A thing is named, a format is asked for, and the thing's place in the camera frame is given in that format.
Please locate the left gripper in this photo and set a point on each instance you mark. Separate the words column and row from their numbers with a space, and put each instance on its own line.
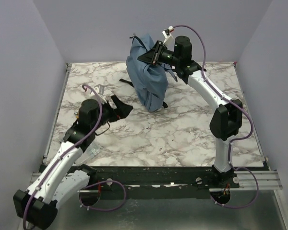
column 123, row 109

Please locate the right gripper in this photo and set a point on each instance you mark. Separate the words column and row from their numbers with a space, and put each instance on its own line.
column 152, row 56

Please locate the blue backpack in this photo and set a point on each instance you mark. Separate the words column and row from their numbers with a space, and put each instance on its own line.
column 150, row 82

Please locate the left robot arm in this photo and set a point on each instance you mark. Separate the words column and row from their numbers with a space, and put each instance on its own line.
column 38, row 205

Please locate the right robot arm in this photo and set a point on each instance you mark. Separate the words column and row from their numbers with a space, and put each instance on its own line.
column 211, row 103

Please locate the clear plastic box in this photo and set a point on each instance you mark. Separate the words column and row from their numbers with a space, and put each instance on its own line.
column 92, row 150

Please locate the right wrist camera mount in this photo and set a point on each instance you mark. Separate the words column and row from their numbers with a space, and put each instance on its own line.
column 168, row 37

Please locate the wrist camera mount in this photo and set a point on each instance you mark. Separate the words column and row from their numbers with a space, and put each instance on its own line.
column 168, row 37
column 99, row 92

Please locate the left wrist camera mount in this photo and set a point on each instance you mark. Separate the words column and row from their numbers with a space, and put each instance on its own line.
column 99, row 92

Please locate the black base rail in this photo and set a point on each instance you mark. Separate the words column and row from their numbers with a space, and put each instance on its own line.
column 158, row 182

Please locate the aluminium frame rail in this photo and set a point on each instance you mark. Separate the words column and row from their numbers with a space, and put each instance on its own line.
column 262, row 179

